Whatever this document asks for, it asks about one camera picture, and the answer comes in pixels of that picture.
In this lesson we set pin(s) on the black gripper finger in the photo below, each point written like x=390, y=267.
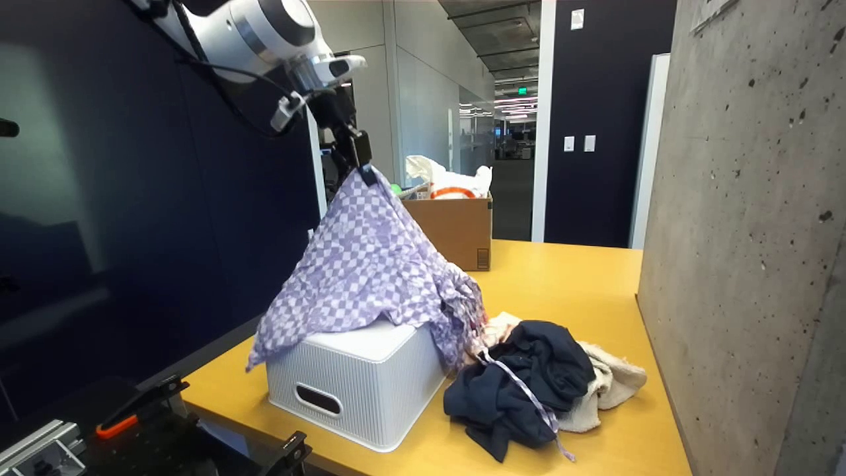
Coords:
x=340, y=162
x=364, y=159

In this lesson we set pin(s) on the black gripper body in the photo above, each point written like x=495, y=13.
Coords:
x=334, y=110

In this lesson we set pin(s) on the purple checkered clothing piece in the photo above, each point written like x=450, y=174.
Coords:
x=371, y=264

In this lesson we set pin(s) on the dark navy clothing piece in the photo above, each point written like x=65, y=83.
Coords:
x=519, y=379

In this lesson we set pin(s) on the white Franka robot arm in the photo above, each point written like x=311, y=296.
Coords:
x=246, y=34

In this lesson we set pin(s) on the brown cardboard box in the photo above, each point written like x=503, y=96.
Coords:
x=458, y=230

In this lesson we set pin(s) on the white plastic storage box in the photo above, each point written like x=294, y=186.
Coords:
x=371, y=383

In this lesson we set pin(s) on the beige clothing piece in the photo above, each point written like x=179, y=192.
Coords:
x=613, y=379

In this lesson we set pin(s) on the white plastic bag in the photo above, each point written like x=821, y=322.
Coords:
x=438, y=174

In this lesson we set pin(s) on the white whiteboard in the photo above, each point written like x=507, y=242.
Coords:
x=651, y=148

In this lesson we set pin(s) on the white light switch plate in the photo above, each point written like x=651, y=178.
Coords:
x=569, y=144
x=590, y=144
x=577, y=18

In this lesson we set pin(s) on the aluminium rail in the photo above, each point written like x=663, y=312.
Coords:
x=41, y=444

